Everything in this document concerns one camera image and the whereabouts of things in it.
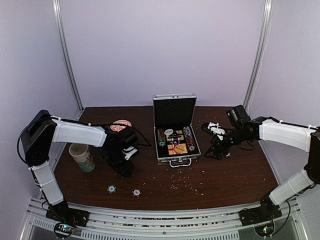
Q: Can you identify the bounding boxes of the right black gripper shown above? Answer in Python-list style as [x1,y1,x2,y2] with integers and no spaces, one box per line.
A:
[204,125,250,160]

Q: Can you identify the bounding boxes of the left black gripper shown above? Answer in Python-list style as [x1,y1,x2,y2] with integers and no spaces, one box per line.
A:
[105,148,135,178]

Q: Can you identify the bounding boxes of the black poker chip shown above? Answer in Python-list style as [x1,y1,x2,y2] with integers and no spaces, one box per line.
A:
[132,188,142,197]

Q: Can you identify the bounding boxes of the yellow round button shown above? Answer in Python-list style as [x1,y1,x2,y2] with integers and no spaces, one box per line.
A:
[174,145,185,153]

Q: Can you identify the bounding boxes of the aluminium poker case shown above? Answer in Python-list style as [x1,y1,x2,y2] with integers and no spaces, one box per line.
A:
[152,93,201,168]

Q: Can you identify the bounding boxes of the red Texas Hold'em card box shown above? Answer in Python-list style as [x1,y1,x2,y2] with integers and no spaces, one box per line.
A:
[167,143,188,155]

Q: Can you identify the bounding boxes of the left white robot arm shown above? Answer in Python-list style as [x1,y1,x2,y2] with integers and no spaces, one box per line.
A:
[17,109,139,222]

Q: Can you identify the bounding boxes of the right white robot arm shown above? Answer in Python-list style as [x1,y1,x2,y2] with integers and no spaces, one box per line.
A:
[201,116,320,221]

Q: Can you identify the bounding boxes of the green poker chip front left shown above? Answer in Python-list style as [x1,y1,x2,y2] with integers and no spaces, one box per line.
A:
[107,184,117,194]

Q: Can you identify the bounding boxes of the orange black chip stack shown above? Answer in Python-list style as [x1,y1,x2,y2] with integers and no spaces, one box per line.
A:
[186,139,196,152]

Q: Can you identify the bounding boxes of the red patterned bowl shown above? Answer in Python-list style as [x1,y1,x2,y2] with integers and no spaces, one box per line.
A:
[110,119,132,132]

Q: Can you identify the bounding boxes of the black triangular all-in button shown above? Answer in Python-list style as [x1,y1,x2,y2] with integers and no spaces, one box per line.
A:
[166,134,184,141]

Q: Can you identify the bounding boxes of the brown chip stack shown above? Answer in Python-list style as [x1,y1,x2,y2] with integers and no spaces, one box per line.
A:
[157,128,165,139]

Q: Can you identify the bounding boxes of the white dealer button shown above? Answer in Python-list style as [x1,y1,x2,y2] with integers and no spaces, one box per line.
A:
[164,128,174,136]

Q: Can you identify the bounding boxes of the aluminium front rail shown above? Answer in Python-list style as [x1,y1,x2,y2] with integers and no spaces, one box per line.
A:
[18,198,311,240]

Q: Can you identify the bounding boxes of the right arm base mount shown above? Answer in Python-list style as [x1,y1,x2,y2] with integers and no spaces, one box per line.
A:
[239,206,282,238]

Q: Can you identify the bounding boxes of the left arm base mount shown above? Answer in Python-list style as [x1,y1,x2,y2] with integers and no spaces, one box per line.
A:
[45,208,90,240]

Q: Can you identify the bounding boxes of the right aluminium frame post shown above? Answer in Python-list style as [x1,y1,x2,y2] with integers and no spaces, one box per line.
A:
[243,0,274,112]

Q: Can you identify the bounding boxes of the aluminium frame post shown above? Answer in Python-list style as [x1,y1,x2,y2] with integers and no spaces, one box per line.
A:
[52,0,84,112]
[243,0,274,112]

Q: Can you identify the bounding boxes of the left aluminium frame post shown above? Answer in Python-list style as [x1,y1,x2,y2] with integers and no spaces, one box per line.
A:
[52,0,84,112]

